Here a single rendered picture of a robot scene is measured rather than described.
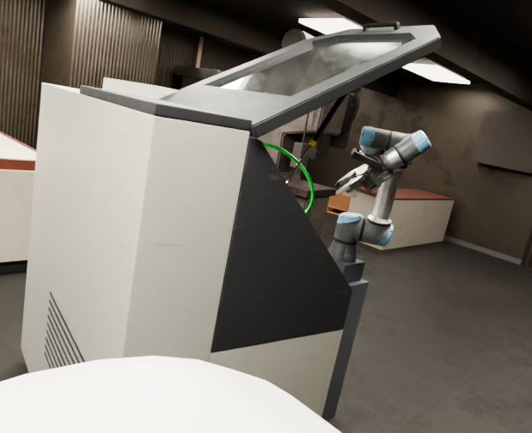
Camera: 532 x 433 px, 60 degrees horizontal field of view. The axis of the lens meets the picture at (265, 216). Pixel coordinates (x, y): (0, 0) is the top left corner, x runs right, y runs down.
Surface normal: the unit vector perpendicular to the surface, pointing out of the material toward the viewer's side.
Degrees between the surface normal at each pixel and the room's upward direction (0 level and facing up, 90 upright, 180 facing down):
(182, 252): 90
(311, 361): 90
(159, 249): 90
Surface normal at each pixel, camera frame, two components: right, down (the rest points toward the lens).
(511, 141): -0.69, 0.03
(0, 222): 0.69, 0.29
